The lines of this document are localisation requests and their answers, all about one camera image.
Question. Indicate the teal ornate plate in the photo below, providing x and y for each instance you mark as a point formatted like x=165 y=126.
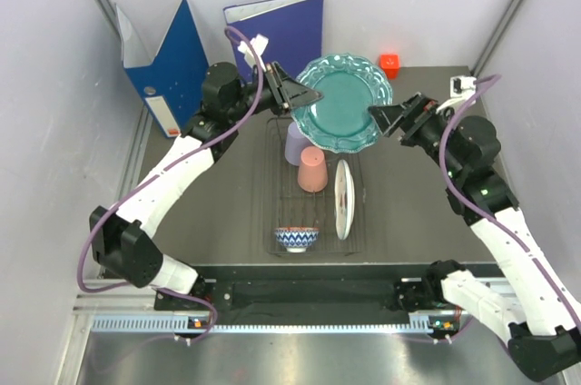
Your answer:
x=340 y=122

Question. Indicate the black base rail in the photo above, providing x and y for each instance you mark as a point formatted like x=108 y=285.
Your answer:
x=318 y=294

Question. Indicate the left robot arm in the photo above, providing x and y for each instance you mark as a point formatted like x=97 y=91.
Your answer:
x=121 y=238

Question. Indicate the pink plastic cup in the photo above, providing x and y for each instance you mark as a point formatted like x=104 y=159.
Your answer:
x=312 y=174

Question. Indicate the white watermelon pattern plate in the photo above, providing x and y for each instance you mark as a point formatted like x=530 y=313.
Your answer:
x=344 y=196

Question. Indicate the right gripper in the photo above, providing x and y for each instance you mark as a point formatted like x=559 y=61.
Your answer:
x=426 y=113

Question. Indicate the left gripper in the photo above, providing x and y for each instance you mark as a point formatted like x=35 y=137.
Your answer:
x=285 y=92

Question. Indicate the orange cube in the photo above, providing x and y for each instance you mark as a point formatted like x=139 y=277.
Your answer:
x=390 y=65

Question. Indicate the black wire dish rack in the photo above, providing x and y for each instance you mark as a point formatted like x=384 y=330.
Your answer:
x=286 y=205

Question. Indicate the purple plastic cup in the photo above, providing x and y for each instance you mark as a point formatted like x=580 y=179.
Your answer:
x=295 y=143

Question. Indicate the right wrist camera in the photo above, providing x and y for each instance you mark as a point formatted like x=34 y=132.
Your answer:
x=461 y=89

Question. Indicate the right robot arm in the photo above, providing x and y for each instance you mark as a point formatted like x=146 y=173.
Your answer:
x=541 y=331

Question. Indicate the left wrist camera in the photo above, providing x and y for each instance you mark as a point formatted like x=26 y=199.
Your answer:
x=252 y=52

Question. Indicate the blue patterned bowl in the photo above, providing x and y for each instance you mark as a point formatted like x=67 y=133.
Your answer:
x=296 y=239

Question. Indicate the blue lever arch binder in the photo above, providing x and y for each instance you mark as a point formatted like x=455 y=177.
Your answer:
x=170 y=81

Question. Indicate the purple folder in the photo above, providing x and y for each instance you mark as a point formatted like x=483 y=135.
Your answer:
x=293 y=29

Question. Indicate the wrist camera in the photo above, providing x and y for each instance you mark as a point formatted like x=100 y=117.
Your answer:
x=461 y=89
x=252 y=52

